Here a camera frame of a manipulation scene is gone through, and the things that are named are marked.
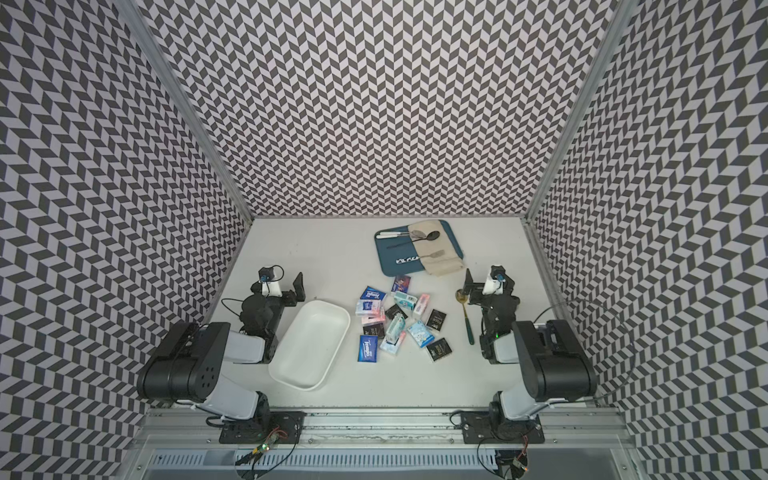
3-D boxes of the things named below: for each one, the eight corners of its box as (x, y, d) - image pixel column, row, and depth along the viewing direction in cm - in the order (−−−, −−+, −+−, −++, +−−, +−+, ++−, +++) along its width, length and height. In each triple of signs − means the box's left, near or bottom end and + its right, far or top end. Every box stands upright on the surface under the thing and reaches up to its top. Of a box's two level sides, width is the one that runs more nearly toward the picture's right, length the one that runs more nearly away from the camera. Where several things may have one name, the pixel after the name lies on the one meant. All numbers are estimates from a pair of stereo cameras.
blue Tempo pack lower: (358, 362, 84) (357, 358, 81) (360, 339, 88) (359, 335, 86) (377, 362, 84) (376, 358, 81) (378, 339, 88) (377, 335, 86)
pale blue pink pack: (381, 349, 87) (380, 342, 82) (391, 329, 90) (391, 322, 86) (396, 356, 85) (396, 349, 81) (405, 335, 89) (406, 328, 85)
